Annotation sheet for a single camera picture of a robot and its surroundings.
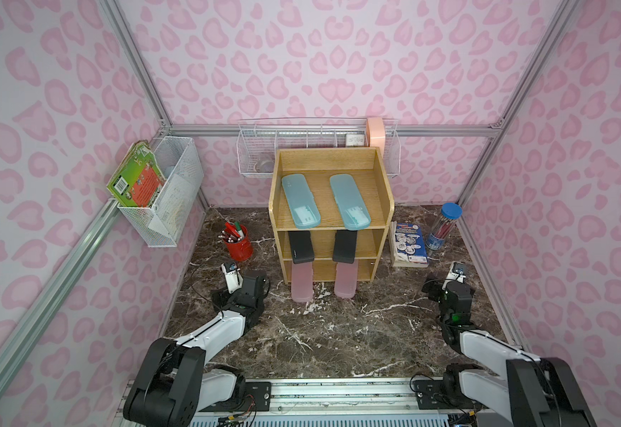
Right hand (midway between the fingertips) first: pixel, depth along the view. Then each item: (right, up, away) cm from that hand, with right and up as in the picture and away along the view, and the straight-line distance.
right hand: (445, 274), depth 88 cm
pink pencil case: (-48, -4, +5) cm, 48 cm away
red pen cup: (-71, +10, +7) cm, 72 cm away
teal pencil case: (-46, +22, -13) cm, 53 cm away
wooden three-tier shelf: (-26, +34, -2) cm, 43 cm away
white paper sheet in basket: (-87, +21, -6) cm, 89 cm away
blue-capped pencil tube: (+3, +21, +4) cm, 21 cm away
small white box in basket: (-30, +46, +4) cm, 55 cm away
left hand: (-71, -2, -1) cm, 71 cm away
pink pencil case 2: (-32, -3, +4) cm, 33 cm away
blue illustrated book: (-7, +8, +15) cm, 19 cm away
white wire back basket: (-64, +48, +8) cm, 80 cm away
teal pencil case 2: (-33, +23, -12) cm, 41 cm away
